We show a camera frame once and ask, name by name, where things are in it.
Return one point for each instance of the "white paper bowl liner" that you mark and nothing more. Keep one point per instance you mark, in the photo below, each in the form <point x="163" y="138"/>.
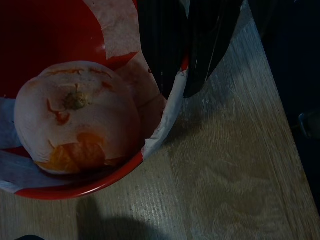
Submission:
<point x="120" y="25"/>

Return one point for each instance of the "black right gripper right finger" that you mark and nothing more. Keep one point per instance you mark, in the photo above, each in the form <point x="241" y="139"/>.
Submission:
<point x="207" y="37"/>

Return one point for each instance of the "peeled orange with white pith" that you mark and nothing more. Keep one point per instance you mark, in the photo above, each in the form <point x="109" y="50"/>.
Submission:
<point x="75" y="120"/>

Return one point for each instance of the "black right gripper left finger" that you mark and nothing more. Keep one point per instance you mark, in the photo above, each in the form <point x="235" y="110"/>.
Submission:
<point x="165" y="37"/>

